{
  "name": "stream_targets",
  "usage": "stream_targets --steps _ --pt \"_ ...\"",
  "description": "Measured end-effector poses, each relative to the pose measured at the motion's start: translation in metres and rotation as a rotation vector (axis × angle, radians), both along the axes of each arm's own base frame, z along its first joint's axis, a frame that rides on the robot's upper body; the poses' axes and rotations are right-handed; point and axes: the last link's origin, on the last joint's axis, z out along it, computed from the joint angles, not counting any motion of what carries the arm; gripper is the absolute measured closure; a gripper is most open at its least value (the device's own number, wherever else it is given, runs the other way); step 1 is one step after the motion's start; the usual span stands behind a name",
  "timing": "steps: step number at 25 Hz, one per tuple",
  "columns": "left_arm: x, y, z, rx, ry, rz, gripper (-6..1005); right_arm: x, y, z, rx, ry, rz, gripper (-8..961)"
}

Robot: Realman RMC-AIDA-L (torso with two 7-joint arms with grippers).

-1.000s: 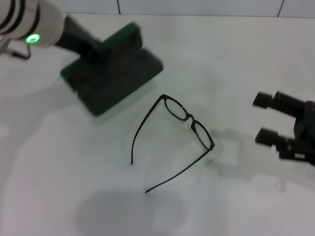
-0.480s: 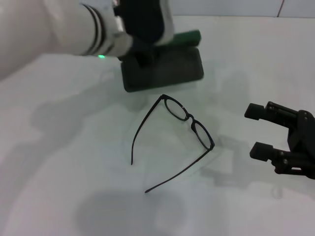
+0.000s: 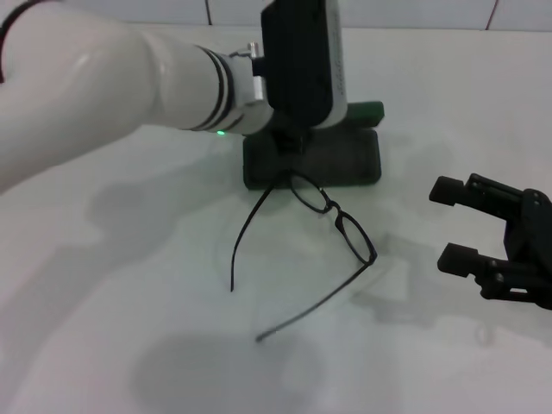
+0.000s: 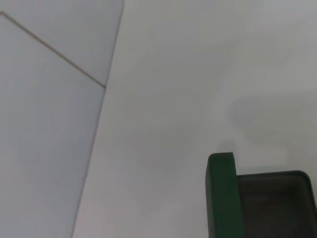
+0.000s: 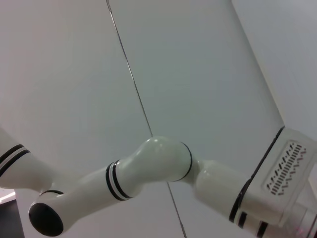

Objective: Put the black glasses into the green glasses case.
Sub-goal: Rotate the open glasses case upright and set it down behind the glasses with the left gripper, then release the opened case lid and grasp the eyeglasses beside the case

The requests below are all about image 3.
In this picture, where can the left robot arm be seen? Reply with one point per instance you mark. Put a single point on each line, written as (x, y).
(108, 73)

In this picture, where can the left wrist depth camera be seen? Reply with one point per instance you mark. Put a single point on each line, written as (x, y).
(297, 64)

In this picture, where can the black glasses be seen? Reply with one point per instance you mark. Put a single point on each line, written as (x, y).
(336, 210)

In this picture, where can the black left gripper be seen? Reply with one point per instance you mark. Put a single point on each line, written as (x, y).
(291, 129)

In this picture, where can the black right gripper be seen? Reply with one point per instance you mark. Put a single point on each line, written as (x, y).
(535, 241)

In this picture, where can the green glasses case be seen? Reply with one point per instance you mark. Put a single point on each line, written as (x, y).
(345, 159)

